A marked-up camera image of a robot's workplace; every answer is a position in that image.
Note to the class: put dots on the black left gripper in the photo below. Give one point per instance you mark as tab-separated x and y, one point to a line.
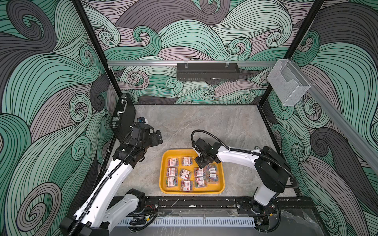
154	141

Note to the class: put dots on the paper clip box five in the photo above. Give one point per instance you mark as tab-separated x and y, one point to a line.
185	174

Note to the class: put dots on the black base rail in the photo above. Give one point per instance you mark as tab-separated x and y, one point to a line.
240	205

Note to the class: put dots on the paper clip box one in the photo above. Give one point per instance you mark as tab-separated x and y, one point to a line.
187	161

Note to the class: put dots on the paper clip box three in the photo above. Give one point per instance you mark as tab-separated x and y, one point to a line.
198	172

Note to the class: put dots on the paper clip box seven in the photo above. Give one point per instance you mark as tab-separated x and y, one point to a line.
186	186

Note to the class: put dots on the paper clip box two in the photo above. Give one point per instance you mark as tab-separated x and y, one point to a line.
173	162

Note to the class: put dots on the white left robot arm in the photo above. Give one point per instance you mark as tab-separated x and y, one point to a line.
97	217

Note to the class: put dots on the black corner frame post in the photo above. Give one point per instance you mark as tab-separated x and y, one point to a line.
93	39
315	8

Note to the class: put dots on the black corner frame post left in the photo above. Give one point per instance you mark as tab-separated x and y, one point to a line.
93	39

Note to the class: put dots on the black corner frame post right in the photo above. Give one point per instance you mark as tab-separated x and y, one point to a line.
315	8

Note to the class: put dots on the white slotted cable duct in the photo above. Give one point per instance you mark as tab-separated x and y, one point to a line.
244	222

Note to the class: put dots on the paper clip box ten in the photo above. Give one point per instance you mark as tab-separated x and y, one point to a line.
212	178

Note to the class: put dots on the paper clip box six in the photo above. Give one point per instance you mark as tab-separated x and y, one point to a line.
171	182

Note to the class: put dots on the paper clip box eight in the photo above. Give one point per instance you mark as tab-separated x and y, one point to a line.
200	182

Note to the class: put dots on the black briefcase with metal handle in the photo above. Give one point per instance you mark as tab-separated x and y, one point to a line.
123	117

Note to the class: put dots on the yellow plastic tray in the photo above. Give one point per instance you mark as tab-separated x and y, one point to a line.
180	153

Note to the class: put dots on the paper clip box nine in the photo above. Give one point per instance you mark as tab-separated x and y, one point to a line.
211	168

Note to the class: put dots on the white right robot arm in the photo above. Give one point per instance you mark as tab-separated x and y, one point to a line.
274	172

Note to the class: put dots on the paper clip box four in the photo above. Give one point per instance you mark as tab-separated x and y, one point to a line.
172	172

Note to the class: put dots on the black wall-mounted shelf tray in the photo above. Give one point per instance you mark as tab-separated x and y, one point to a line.
207	72

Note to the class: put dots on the aluminium wall rail right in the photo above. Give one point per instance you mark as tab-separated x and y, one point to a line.
324	92

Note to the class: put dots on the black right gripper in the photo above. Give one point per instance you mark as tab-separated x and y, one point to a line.
200	164

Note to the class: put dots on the clear acrylic wall holder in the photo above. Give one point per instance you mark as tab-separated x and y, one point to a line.
288	82

